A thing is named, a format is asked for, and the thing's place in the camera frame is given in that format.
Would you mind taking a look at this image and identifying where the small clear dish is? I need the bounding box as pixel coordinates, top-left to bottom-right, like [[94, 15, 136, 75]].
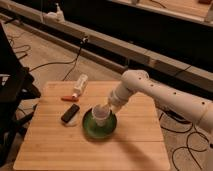
[[64, 114, 79, 127]]

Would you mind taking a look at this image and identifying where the white object on ledge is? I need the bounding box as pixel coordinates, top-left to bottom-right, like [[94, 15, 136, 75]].
[[46, 4, 65, 22]]

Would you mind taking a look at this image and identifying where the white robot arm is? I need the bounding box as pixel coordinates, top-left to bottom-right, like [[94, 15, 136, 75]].
[[108, 70, 213, 133]]

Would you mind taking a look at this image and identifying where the green ceramic bowl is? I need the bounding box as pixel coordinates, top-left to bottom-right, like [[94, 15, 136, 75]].
[[81, 107, 118, 140]]

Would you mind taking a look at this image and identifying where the black cable on floor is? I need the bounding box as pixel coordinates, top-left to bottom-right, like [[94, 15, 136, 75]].
[[29, 36, 90, 82]]

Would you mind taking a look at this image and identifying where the white plastic bottle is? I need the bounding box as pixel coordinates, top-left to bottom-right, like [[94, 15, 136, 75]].
[[73, 74, 88, 97]]

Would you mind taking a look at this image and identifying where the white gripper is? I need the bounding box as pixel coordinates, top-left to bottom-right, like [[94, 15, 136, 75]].
[[102, 87, 130, 112]]

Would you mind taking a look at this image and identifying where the black chair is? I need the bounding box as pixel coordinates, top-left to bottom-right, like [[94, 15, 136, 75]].
[[0, 23, 41, 167]]

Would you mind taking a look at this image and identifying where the orange marker pen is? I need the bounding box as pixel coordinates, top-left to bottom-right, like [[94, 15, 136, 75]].
[[61, 96, 79, 102]]

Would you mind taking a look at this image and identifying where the black remote control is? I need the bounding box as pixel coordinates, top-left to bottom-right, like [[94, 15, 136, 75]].
[[61, 104, 80, 123]]

